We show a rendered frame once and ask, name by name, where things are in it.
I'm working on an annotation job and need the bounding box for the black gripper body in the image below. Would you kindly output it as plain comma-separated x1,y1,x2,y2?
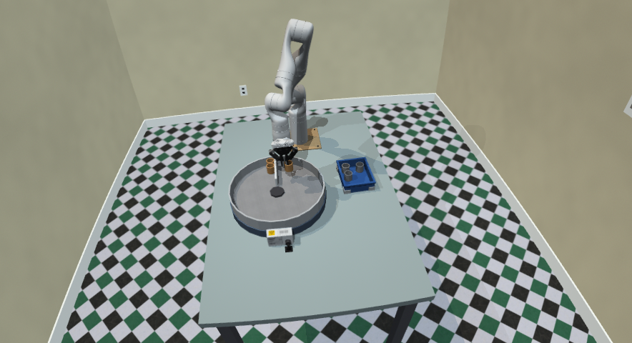
273,146,293,155

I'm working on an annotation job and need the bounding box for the grey round turntable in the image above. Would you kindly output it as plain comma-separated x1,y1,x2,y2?
228,156,326,252

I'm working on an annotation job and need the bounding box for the blue crate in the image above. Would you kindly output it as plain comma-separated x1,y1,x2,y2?
336,157,376,194

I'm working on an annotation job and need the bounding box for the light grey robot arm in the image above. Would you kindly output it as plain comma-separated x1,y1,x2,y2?
265,19,314,148

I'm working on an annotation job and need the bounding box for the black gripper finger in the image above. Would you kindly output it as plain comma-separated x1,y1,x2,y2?
285,147,298,165
269,149,285,168

